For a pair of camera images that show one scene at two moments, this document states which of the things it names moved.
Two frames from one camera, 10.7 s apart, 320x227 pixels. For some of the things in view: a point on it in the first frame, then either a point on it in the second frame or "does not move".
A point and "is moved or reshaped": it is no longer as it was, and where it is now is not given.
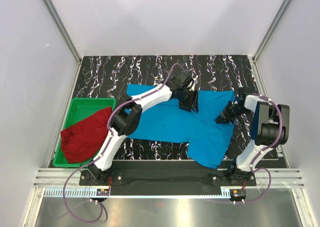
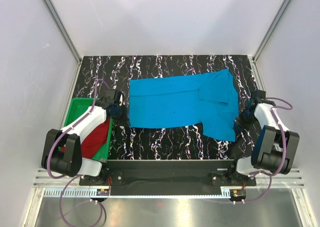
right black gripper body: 232,115 to 245,120
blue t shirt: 208,139 is moved or reshaped
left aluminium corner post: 59,23 does not move
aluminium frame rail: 59,177 does not move
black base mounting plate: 168,177 does not move
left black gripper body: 188,96 to 120,117
